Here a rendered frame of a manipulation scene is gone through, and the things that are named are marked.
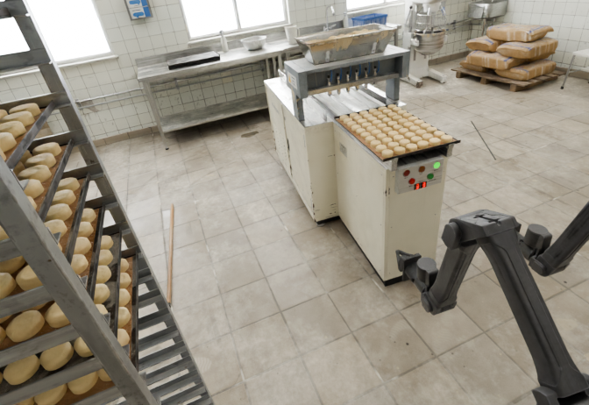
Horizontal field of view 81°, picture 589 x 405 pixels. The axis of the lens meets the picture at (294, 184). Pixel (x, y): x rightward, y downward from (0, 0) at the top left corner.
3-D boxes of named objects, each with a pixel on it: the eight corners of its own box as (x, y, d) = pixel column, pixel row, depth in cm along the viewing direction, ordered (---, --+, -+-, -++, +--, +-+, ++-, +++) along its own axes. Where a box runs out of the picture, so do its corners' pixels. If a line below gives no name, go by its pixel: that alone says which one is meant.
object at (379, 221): (338, 223, 264) (330, 112, 218) (379, 212, 270) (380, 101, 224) (383, 292, 206) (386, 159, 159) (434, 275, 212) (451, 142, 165)
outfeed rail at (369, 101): (313, 70, 332) (312, 63, 328) (315, 70, 332) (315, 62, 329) (447, 158, 164) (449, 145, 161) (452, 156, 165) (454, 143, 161)
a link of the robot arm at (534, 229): (541, 276, 112) (562, 269, 114) (552, 249, 106) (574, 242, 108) (510, 252, 122) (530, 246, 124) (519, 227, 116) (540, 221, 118)
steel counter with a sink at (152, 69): (163, 152, 421) (125, 46, 357) (159, 132, 478) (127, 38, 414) (399, 90, 509) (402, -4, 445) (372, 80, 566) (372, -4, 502)
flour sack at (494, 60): (462, 63, 504) (464, 51, 495) (483, 58, 517) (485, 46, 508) (507, 72, 447) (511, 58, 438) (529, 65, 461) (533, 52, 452)
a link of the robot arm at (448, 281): (458, 237, 75) (503, 223, 77) (443, 217, 80) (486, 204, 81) (427, 321, 106) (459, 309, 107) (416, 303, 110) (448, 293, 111)
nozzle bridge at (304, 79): (289, 111, 244) (283, 61, 226) (383, 91, 256) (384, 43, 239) (303, 127, 216) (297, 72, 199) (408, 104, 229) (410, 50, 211)
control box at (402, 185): (393, 191, 171) (394, 166, 163) (436, 180, 175) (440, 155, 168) (398, 195, 168) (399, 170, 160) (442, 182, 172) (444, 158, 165)
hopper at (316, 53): (296, 60, 226) (294, 37, 219) (374, 45, 236) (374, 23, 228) (309, 68, 202) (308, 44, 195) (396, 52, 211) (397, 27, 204)
